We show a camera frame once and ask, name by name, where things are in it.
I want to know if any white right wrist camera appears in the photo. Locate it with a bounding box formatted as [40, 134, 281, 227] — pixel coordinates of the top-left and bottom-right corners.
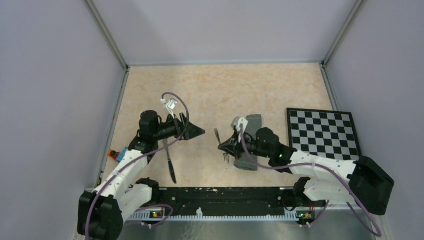
[230, 116, 249, 133]

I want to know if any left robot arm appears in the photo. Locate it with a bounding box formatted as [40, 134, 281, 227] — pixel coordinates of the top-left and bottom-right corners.
[77, 110, 206, 240]

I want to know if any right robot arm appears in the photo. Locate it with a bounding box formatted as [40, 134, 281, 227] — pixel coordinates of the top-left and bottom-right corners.
[218, 127, 395, 216]

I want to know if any silver table knife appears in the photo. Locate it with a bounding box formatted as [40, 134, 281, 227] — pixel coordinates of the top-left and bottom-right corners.
[162, 138, 177, 184]

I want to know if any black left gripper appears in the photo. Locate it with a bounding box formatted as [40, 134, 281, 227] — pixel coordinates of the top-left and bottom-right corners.
[153, 112, 205, 141]

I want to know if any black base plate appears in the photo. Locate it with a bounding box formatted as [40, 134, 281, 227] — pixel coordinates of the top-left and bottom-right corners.
[129, 186, 328, 218]

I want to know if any grey cloth napkin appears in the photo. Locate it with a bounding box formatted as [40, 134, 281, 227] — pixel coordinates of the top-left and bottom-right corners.
[233, 114, 263, 172]

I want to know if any colourful card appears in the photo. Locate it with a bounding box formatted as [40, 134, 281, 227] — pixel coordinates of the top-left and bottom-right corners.
[107, 147, 128, 163]

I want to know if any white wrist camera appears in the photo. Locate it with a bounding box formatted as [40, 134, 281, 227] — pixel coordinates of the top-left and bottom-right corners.
[160, 98, 178, 118]
[230, 116, 249, 133]

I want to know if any aluminium frame rail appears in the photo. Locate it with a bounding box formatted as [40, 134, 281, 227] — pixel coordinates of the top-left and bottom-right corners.
[79, 186, 382, 222]

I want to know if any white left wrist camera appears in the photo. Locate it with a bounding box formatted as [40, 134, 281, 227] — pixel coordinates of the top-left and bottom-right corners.
[160, 98, 178, 118]

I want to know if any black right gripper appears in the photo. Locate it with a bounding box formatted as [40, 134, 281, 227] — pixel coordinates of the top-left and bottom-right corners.
[218, 130, 272, 160]

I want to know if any silver fork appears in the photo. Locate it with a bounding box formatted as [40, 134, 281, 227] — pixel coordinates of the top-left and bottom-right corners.
[214, 128, 230, 165]

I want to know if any black white checkerboard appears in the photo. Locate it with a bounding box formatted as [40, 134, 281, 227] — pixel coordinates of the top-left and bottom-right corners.
[286, 108, 362, 161]

